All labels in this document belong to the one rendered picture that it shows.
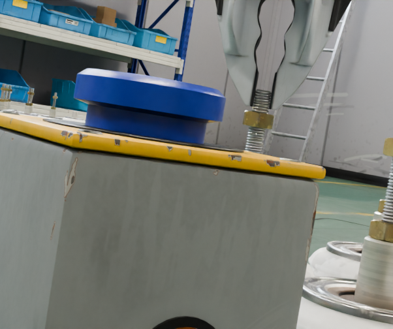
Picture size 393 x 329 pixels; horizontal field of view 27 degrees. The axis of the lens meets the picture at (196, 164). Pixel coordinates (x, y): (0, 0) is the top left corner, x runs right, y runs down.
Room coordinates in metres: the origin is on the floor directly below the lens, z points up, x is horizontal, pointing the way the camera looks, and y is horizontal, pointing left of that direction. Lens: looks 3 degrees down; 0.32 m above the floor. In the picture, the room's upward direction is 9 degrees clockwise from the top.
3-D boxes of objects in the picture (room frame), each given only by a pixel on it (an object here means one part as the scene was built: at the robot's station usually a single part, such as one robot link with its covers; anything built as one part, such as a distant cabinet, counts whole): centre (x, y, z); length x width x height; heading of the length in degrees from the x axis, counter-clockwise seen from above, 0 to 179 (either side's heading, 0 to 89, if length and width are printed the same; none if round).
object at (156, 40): (6.48, 0.60, 0.89); 0.50 x 0.38 x 0.21; 47
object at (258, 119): (0.47, -0.03, 0.33); 0.02 x 0.02 x 0.01; 54
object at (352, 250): (0.53, -0.13, 0.25); 0.08 x 0.08 x 0.01
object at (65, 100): (6.15, 0.88, 0.36); 0.50 x 0.38 x 0.21; 47
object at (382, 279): (0.37, -0.09, 0.26); 0.02 x 0.02 x 0.03
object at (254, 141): (0.47, -0.03, 0.31); 0.01 x 0.01 x 0.08
